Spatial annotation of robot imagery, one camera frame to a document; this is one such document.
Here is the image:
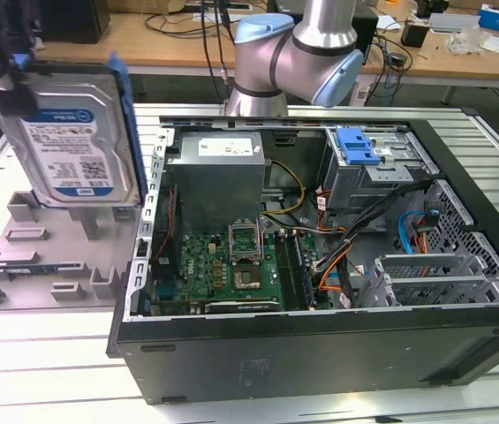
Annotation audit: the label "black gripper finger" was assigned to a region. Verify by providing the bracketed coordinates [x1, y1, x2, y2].
[0, 81, 39, 119]

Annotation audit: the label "hard disk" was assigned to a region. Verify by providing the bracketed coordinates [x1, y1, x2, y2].
[0, 50, 149, 209]

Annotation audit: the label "blue data wire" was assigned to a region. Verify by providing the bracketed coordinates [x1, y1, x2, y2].
[397, 206, 442, 255]

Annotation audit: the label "orange power wire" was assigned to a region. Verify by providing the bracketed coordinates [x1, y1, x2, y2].
[411, 219, 432, 256]

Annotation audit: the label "metal disk bay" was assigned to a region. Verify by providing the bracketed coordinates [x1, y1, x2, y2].
[358, 252, 499, 309]

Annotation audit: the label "large black box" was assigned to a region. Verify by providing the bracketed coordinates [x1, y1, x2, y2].
[36, 0, 111, 45]

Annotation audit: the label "wooden desk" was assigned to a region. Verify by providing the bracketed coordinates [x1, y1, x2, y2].
[32, 11, 499, 105]

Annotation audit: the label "grey parts rack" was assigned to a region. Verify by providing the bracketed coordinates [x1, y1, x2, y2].
[0, 189, 144, 313]

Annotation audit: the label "green RAM stick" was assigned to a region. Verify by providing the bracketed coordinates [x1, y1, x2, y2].
[4, 264, 61, 276]

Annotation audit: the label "grey power supply unit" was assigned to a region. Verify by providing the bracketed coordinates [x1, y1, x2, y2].
[167, 132, 270, 238]

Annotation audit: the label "green motherboard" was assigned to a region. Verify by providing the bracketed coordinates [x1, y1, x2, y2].
[154, 229, 334, 317]

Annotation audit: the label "metal socket cover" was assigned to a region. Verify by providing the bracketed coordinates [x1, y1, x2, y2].
[228, 219, 262, 265]

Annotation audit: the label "metal locking lever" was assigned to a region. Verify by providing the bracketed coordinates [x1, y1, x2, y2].
[258, 219, 269, 266]

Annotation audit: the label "CPU socket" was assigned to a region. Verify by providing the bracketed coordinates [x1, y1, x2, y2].
[231, 264, 263, 293]

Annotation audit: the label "black graphics card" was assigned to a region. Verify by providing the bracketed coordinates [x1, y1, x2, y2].
[204, 299, 284, 315]

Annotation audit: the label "black RAM slot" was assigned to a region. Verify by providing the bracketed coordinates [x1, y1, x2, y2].
[274, 231, 295, 311]
[291, 231, 316, 311]
[285, 231, 309, 311]
[279, 231, 302, 311]

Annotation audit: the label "blue drive cage latch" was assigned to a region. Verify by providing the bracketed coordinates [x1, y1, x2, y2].
[336, 126, 383, 167]

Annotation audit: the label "metal drive cage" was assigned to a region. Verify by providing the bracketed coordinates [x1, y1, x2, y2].
[322, 126, 435, 226]

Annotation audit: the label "black PC case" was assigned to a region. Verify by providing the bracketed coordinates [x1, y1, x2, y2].
[106, 107, 499, 405]

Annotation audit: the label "small black box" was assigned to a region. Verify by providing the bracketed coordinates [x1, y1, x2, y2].
[400, 20, 431, 49]

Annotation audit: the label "flat grey box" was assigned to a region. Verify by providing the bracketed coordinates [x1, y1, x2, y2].
[427, 11, 482, 34]

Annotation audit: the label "clear plastic bag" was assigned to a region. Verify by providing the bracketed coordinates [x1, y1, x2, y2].
[446, 25, 499, 57]

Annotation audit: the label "yellow power wires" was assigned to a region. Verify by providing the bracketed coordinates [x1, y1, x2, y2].
[261, 160, 306, 220]

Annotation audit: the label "multicolour power wire bundle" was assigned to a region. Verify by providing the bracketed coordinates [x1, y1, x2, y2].
[301, 223, 350, 238]

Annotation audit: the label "black cable bundle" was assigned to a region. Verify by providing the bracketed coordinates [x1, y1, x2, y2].
[336, 179, 434, 310]

